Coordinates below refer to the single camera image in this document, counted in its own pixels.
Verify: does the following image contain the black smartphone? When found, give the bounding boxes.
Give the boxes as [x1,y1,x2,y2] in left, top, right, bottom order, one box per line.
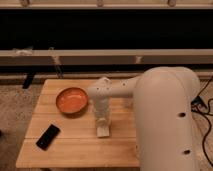
[36,124,60,150]

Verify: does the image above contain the black floor cable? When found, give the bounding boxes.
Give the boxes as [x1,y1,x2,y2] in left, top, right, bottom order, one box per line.
[190,75,213,168]

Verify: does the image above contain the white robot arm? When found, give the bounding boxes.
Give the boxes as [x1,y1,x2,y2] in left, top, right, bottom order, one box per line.
[87,67,200,171]

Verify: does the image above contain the black bracket on wall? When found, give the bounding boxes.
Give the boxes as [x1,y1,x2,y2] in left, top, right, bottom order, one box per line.
[22,73,36,89]

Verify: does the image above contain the wooden table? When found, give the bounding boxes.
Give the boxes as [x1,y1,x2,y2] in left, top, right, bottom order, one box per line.
[16,79,139,168]

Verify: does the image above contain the white sponge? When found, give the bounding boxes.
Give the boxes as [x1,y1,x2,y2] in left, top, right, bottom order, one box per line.
[96,125,110,138]

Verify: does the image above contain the orange bowl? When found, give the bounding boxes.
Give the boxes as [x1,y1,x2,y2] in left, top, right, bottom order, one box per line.
[56,87,88,114]

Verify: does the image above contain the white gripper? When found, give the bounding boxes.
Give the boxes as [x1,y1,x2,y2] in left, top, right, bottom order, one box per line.
[93,98,110,126]

